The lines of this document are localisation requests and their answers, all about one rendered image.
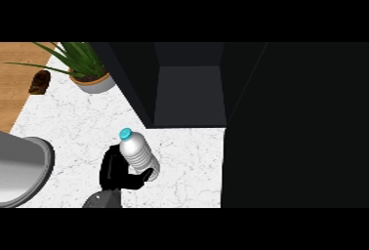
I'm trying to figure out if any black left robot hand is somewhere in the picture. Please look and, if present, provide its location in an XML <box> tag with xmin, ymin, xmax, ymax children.
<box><xmin>98</xmin><ymin>144</ymin><xmax>156</xmax><ymax>191</ymax></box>

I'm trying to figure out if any clear water bottle blue cap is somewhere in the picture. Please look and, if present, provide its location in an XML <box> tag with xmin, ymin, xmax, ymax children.
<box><xmin>119</xmin><ymin>127</ymin><xmax>161</xmax><ymax>183</ymax></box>

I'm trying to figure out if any dark grey open cabinet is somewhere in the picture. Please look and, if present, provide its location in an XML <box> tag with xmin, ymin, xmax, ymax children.
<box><xmin>89</xmin><ymin>41</ymin><xmax>269</xmax><ymax>129</ymax></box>

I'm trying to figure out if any dark grey cabinet door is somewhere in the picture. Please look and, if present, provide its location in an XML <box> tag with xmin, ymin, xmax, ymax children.
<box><xmin>219</xmin><ymin>41</ymin><xmax>369</xmax><ymax>209</ymax></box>

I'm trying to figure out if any grey steel sink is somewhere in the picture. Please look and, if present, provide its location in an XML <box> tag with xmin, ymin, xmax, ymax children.
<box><xmin>0</xmin><ymin>131</ymin><xmax>57</xmax><ymax>209</ymax></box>

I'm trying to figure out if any dark brown oval object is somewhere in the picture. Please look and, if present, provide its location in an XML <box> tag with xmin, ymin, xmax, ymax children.
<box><xmin>29</xmin><ymin>69</ymin><xmax>52</xmax><ymax>96</ymax></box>

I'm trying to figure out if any potted green plant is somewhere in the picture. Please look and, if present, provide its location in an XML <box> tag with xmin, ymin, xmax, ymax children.
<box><xmin>4</xmin><ymin>41</ymin><xmax>119</xmax><ymax>95</ymax></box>

